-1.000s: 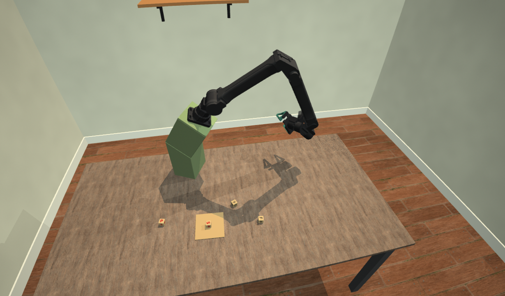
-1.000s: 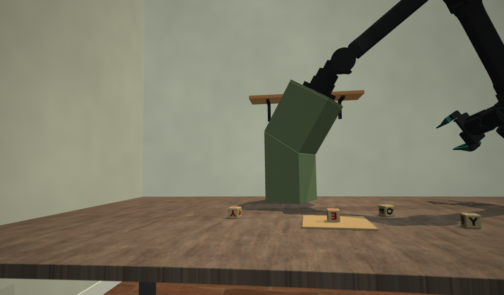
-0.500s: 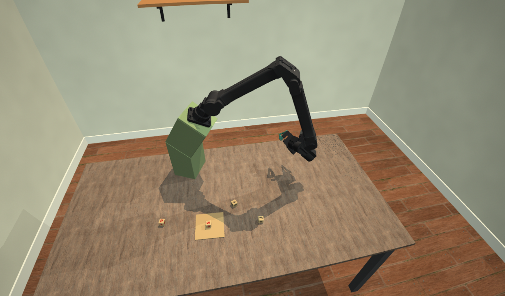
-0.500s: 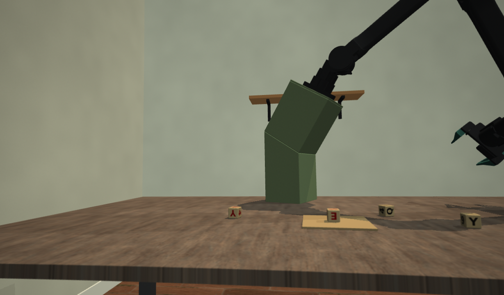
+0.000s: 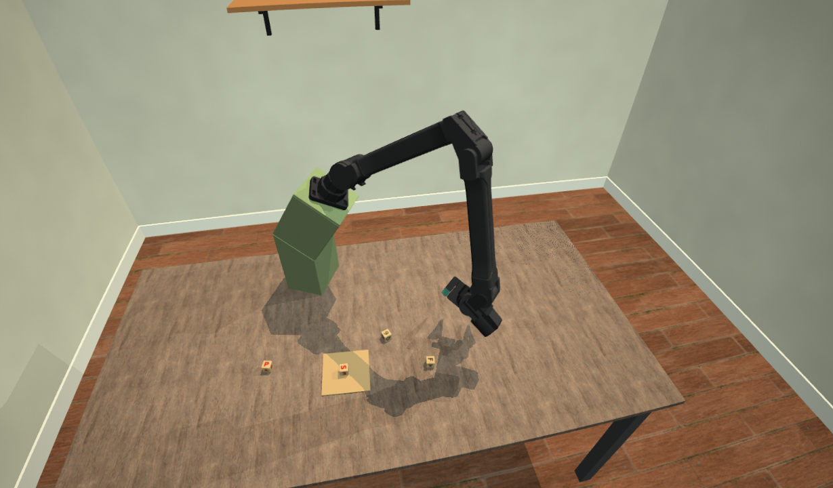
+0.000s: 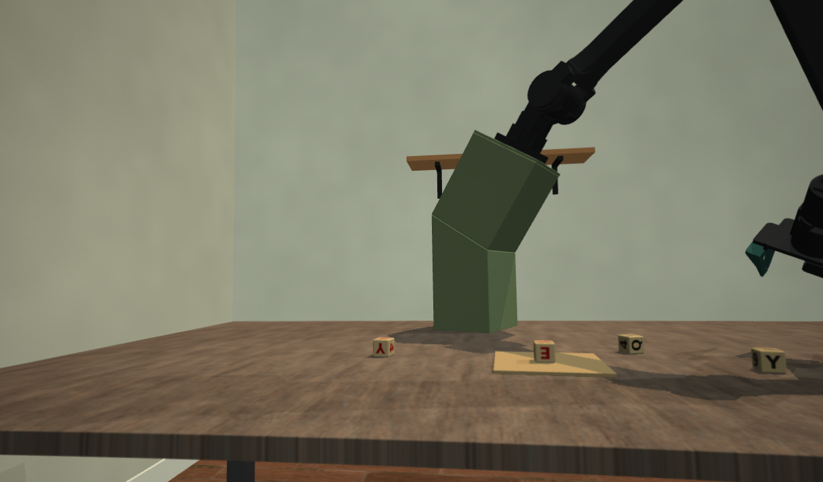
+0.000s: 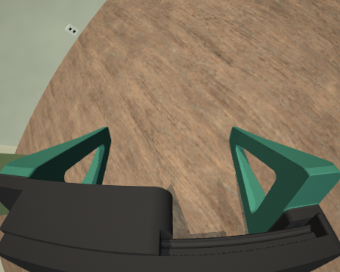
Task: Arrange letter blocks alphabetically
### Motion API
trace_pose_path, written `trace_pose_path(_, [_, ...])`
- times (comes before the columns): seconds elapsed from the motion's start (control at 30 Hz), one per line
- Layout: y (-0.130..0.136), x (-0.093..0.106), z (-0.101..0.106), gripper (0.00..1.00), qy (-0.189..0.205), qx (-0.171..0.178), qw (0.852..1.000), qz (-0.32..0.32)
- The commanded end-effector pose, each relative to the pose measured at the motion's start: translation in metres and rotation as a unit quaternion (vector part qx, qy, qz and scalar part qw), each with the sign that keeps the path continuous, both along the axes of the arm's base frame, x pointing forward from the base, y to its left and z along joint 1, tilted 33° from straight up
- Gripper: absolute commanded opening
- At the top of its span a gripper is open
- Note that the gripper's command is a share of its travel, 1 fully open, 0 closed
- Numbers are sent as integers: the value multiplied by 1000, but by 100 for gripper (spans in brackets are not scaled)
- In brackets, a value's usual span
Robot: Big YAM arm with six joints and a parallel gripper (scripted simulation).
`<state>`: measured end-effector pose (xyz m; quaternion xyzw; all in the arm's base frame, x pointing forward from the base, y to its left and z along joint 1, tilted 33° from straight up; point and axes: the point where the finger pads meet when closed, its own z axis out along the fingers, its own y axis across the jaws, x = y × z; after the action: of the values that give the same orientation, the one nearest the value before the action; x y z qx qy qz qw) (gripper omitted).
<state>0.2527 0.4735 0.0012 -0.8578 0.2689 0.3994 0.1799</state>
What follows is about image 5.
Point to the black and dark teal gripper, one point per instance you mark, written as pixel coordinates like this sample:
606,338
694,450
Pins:
453,287

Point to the light orange mat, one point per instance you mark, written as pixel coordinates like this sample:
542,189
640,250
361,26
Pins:
358,379

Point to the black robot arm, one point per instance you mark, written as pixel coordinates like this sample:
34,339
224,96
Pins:
472,148

